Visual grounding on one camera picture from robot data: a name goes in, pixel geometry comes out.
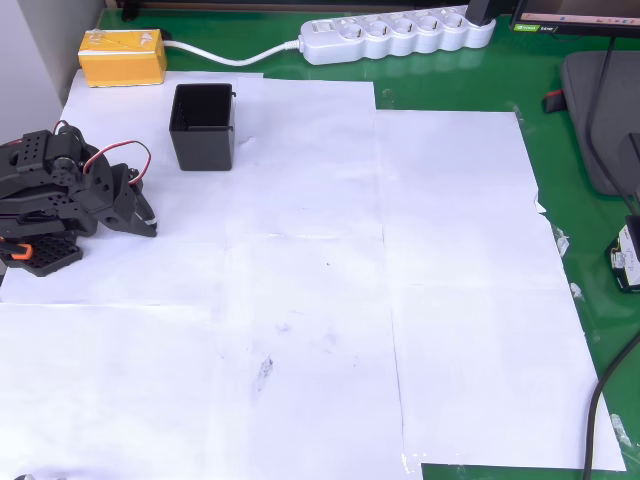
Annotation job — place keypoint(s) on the grey monitor stand base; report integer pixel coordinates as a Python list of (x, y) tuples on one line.
[(610, 115)]

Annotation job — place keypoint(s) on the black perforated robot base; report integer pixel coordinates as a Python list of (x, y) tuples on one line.
[(50, 256)]

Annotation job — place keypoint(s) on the black square plastic cup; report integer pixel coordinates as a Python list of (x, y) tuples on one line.
[(205, 150)]

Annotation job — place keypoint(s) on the black power plug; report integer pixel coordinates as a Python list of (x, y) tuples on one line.
[(482, 11)]

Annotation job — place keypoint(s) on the computer monitor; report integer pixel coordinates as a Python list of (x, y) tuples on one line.
[(575, 15)]

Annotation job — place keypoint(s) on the small white black device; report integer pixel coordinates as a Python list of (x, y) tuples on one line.
[(625, 260)]

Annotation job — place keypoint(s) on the black red pull tab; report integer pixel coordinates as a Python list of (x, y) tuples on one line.
[(555, 101)]

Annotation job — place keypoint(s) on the yellow cardboard box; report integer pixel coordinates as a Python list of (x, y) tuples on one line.
[(122, 60)]

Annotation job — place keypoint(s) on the orange black clamp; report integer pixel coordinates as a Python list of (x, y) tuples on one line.
[(20, 251)]

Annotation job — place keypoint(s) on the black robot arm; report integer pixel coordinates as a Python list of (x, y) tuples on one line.
[(40, 150)]

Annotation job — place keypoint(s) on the green desk mat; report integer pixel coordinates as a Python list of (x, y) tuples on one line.
[(450, 85)]

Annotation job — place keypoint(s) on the white power strip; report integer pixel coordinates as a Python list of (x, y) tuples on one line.
[(395, 35)]

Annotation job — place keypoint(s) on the white paper cover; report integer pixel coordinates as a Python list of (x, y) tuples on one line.
[(325, 300)]

